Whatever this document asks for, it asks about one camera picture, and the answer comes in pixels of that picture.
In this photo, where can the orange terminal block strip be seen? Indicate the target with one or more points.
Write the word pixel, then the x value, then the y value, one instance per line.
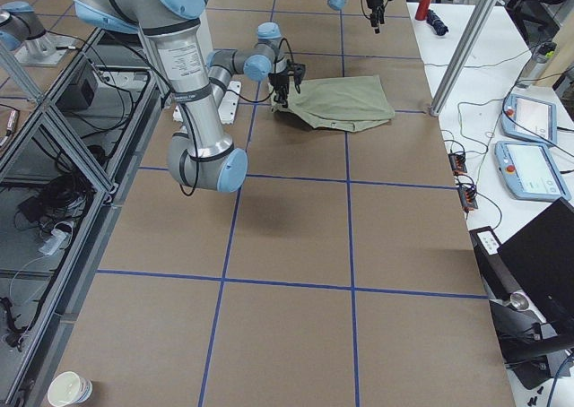
pixel 466 187

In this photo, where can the near teach pendant tablet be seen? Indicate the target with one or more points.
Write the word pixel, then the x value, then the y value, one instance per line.
pixel 529 172

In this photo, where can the olive green long-sleeve shirt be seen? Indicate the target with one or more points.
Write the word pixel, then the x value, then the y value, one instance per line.
pixel 349 104

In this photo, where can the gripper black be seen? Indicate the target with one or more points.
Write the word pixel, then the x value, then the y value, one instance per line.
pixel 279 82
pixel 373 2

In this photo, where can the black laptop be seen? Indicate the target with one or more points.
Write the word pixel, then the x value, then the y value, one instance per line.
pixel 540 258

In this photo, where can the far teach pendant tablet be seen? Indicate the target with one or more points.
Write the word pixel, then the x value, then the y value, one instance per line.
pixel 529 119

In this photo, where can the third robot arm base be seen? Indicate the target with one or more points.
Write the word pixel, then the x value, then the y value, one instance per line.
pixel 23 33

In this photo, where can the aluminium frame post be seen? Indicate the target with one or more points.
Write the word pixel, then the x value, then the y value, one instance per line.
pixel 471 33

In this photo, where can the paper cup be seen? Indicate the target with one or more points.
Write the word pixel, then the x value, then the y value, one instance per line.
pixel 69 388

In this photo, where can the folded dark blue umbrella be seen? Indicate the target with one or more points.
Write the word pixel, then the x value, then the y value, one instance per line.
pixel 438 26

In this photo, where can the teach pendant tablet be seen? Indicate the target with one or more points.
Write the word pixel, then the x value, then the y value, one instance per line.
pixel 529 172
pixel 529 119

